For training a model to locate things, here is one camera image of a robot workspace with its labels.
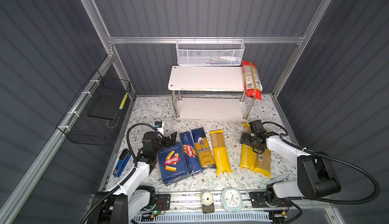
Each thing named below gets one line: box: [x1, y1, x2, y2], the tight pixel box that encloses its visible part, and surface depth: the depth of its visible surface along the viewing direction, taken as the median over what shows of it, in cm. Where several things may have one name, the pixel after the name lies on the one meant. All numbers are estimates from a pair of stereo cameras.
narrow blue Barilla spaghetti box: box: [179, 131, 204, 176], surface depth 88 cm
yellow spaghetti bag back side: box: [253, 148, 272, 179], surface depth 85 cm
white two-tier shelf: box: [167, 65, 255, 122], surface depth 90 cm
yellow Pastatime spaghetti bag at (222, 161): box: [209, 129, 233, 176], surface depth 90 cm
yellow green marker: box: [118, 92, 129, 110], surface depth 82 cm
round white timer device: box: [200, 191, 215, 214], surface depth 69 cm
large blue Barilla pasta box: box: [157, 141, 191, 185], surface depth 81 cm
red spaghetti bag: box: [242, 60, 263, 101], surface depth 78 cm
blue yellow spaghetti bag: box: [190, 127, 217, 170], surface depth 91 cm
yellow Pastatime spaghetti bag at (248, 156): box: [239, 122, 257, 172], surface depth 87 cm
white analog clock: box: [221, 187, 243, 213], surface depth 74 cm
